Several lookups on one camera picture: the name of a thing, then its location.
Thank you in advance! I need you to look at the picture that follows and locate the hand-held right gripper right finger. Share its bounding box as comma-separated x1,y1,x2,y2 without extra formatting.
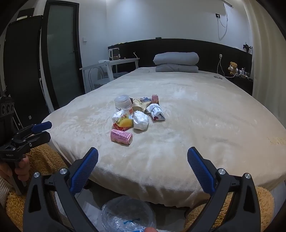
187,147,262,232

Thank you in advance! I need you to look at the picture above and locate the pink can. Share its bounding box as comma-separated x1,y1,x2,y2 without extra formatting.
110,129,134,146

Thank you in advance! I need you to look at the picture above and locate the white wall cable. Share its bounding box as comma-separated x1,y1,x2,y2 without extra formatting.
218,0,234,42

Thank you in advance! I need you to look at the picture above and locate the black nightstand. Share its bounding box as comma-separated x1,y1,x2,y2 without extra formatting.
231,75,254,97

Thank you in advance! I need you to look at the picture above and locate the white tabletop appliance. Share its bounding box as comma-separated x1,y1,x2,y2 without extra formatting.
109,48,120,61

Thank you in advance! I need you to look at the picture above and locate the group of small bottles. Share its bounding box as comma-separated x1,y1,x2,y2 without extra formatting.
238,67,252,79

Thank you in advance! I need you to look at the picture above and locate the clear plastic bag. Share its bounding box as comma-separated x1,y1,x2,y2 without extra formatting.
101,196,157,232

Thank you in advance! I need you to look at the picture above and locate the person's left hand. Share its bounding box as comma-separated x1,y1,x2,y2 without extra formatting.
0,155,30,186

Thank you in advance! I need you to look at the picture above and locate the black cabinet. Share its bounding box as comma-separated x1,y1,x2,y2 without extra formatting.
3,16,50,117

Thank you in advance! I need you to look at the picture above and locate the brown plush cloth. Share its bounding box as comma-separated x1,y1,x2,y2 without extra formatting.
184,185,276,232
4,143,68,232

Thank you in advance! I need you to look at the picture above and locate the white charger with cable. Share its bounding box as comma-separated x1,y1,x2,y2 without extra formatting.
216,54,238,79

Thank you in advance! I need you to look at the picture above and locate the flat grey pillow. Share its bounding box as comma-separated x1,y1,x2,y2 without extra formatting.
155,64,199,73

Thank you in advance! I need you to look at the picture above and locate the white paper bag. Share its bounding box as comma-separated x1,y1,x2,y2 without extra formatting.
133,110,150,131

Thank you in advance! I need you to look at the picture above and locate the folded grey quilt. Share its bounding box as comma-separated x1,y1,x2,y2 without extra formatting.
153,52,200,66

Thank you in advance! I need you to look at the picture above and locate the black headboard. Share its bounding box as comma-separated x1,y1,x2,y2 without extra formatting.
108,38,254,96

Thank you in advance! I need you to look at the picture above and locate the glass door with black frame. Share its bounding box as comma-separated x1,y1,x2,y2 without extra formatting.
41,0,86,110

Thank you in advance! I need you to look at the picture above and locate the clear chair with grey cushion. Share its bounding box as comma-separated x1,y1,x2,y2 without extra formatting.
88,60,129,90

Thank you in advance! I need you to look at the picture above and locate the white wrapper with black print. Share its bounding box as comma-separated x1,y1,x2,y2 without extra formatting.
146,103,166,122

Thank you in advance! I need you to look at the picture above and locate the person's left forearm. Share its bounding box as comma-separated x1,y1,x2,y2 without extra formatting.
0,177,16,209

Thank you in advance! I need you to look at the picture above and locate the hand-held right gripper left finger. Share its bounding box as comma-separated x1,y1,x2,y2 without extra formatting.
22,147,99,232

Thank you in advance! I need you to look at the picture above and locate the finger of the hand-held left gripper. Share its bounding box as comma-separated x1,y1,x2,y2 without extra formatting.
11,122,53,143
13,131,51,149

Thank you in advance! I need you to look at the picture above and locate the beige bed blanket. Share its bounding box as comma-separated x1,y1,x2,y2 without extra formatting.
41,67,286,208

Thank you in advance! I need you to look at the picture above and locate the yellow and red snack packet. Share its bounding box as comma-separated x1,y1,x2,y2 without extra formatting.
113,115,134,130

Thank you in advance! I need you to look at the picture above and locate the brown paper bag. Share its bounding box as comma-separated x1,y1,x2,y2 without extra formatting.
132,99,153,115

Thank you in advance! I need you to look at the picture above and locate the clear plastic container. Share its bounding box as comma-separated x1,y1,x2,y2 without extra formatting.
114,95,132,112

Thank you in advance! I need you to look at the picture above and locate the cream curtain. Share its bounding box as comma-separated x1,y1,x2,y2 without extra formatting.
243,0,286,126

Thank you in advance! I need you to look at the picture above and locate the white plastic wrapper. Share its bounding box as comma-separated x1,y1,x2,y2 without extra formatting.
112,110,126,124

